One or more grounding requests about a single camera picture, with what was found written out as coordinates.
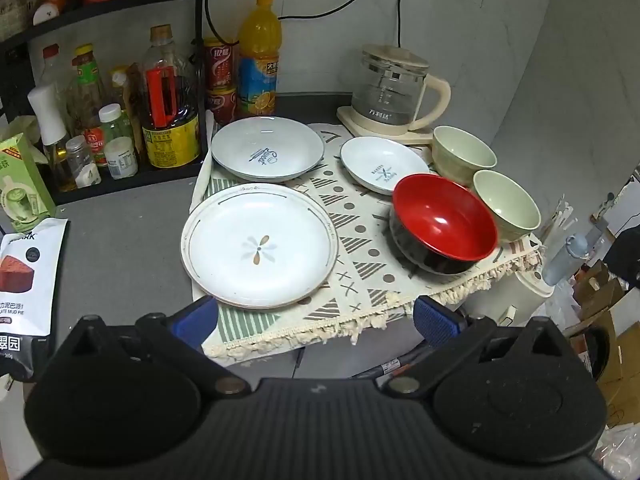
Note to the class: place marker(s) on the small green white-capped bottle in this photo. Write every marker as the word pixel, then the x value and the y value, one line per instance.
pixel 116 122

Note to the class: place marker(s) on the clear red-capped bottle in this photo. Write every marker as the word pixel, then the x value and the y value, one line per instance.
pixel 52 70

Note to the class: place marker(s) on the dark rod with red label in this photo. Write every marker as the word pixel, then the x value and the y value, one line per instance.
pixel 385 367

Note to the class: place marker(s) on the green-label glass bottle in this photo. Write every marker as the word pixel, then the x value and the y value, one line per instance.
pixel 87 85

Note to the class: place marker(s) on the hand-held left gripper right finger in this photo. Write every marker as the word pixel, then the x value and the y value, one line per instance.
pixel 436 322

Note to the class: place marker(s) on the orange juice bottle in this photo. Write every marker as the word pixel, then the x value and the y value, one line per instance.
pixel 259 70

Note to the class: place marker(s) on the cream kettle base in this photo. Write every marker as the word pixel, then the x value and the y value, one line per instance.
pixel 367 127

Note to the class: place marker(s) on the white orange container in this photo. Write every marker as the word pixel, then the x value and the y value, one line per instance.
pixel 47 10

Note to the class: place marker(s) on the white-top oil spray bottle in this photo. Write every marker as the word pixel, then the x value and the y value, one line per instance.
pixel 47 115

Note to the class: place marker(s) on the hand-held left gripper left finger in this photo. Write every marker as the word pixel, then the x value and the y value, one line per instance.
pixel 194 322

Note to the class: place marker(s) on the white snack pouch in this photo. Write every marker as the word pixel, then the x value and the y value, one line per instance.
pixel 25 310

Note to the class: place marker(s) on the green drink-mix box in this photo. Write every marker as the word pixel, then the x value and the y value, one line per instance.
pixel 22 185

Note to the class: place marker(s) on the clear spice jar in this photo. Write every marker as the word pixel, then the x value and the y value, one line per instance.
pixel 82 165

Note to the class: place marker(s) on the black metal rack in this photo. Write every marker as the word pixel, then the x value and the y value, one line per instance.
pixel 15 42

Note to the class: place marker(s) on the white labelled jar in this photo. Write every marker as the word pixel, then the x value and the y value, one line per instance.
pixel 121 160

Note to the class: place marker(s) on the pale green bowl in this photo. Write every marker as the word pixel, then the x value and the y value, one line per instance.
pixel 462 152
pixel 507 205

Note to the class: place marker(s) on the large yellow-label oil bottle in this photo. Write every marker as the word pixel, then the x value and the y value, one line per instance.
pixel 170 140

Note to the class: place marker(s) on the grey-blue water bottle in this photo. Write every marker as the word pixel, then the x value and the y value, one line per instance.
pixel 562 260

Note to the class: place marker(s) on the cream thermos jug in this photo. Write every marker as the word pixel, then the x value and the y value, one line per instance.
pixel 515 295

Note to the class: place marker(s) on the glass electric kettle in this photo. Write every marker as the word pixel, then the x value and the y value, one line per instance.
pixel 390 85

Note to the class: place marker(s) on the cardboard boxes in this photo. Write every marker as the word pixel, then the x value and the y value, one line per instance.
pixel 617 340

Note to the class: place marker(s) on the small white dish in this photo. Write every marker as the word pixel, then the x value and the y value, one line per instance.
pixel 382 165

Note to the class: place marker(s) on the white blue-rimmed deep plate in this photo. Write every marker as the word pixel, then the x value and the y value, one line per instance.
pixel 267 147

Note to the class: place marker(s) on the large white flower-print plate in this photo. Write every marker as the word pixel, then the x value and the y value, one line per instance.
pixel 260 270

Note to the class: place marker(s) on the patterned fringed place mat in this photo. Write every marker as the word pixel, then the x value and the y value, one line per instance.
pixel 360 240

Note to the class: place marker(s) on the red and black bowl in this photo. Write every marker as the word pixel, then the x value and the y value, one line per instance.
pixel 440 220

